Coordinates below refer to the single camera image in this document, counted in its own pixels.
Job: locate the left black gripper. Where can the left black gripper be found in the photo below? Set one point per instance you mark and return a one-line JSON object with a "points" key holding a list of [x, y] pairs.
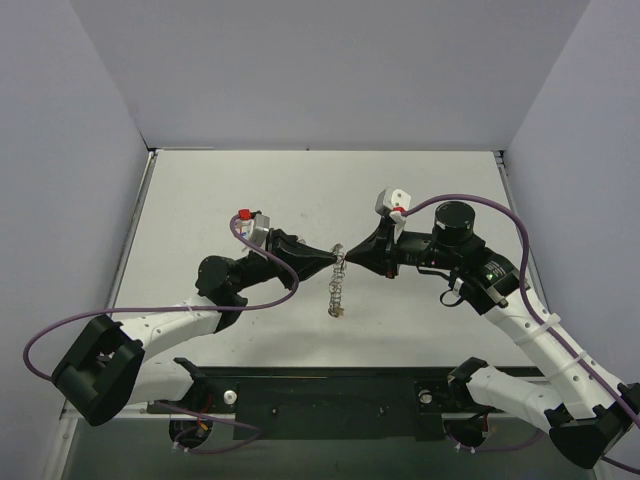
{"points": [[275, 249]]}

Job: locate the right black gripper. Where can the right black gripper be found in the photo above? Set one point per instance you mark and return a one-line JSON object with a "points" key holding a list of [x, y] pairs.
{"points": [[390, 250]]}

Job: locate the white disc wire keyring holder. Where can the white disc wire keyring holder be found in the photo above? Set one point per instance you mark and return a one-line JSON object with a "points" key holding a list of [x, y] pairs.
{"points": [[335, 287]]}

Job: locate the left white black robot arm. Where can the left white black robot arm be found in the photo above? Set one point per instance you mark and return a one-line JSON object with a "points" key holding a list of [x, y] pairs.
{"points": [[112, 364]]}

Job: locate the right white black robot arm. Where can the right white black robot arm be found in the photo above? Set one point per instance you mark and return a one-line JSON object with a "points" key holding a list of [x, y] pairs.
{"points": [[584, 409]]}

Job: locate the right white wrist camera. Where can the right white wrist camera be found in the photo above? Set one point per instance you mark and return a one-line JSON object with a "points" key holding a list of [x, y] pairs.
{"points": [[390, 200]]}

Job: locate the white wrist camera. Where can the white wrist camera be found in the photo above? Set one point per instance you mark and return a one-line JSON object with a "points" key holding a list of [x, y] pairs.
{"points": [[253, 226], [390, 200]]}

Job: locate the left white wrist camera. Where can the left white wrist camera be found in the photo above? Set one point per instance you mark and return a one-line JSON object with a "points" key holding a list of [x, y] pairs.
{"points": [[253, 226]]}

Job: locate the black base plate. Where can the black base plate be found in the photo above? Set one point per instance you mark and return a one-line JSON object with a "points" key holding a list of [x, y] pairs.
{"points": [[331, 403]]}

